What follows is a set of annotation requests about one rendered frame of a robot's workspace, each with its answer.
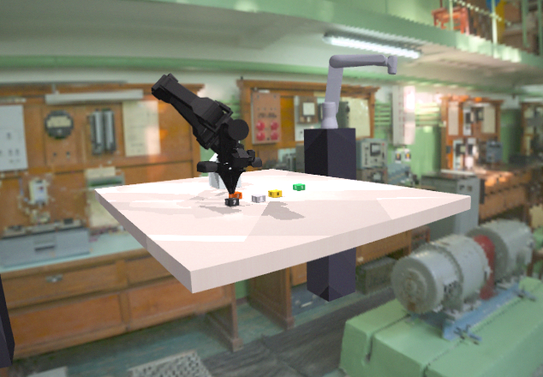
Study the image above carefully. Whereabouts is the orange block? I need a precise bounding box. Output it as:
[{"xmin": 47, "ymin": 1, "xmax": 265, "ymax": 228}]
[{"xmin": 229, "ymin": 191, "xmax": 242, "ymax": 199}]

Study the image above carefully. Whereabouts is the small green block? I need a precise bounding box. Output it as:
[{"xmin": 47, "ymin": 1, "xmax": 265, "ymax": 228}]
[{"xmin": 293, "ymin": 183, "xmax": 306, "ymax": 191}]

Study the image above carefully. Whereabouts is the yellow block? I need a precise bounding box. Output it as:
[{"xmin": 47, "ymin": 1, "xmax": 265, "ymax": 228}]
[{"xmin": 268, "ymin": 189, "xmax": 282, "ymax": 198}]

